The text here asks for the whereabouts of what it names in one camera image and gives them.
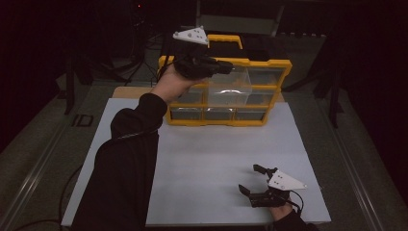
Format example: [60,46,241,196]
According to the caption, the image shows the clear plastic drawer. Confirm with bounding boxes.
[207,65,253,107]

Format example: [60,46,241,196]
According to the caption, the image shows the metal floor rail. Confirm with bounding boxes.
[0,126,66,231]
[316,95,384,231]

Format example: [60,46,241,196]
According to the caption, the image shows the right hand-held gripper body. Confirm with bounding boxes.
[248,167,308,209]

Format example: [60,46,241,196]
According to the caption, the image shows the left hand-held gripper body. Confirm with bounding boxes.
[172,26,223,81]

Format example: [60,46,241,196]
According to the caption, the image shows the wooden board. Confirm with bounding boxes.
[112,86,158,100]

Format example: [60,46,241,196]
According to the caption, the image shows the yellow black organizer case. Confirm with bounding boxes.
[157,34,293,127]

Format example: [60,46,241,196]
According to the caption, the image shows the dark tripod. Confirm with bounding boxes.
[123,0,162,87]

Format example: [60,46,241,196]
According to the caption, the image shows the person's right hand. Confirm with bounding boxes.
[268,204,294,223]

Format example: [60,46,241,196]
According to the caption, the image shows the person's left hand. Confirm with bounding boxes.
[150,63,206,105]

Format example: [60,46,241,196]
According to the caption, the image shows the right hand-held gripper cable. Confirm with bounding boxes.
[287,191,305,215]

